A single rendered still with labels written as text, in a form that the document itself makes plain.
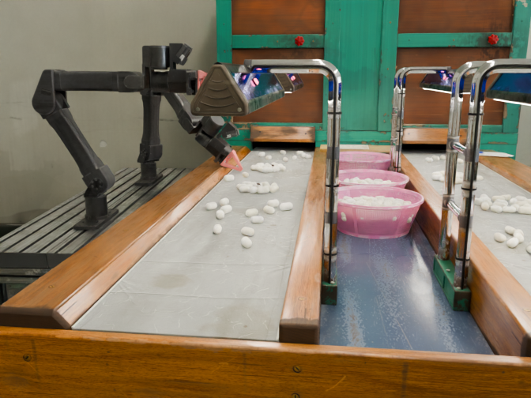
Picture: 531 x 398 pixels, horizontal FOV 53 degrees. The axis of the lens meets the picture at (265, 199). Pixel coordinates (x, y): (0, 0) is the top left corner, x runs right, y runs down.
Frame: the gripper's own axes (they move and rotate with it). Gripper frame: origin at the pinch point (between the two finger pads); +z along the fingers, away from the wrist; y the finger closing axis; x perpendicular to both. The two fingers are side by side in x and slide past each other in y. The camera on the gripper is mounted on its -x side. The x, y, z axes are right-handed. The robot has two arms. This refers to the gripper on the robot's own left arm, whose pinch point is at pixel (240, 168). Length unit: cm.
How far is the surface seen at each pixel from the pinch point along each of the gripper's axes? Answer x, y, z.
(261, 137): -5, 52, -2
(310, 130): -22, 53, 12
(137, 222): 6, -77, -9
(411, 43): -79, 58, 21
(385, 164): -35, 19, 42
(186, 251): -1, -89, 3
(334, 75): -47, -96, 2
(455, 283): -34, -95, 44
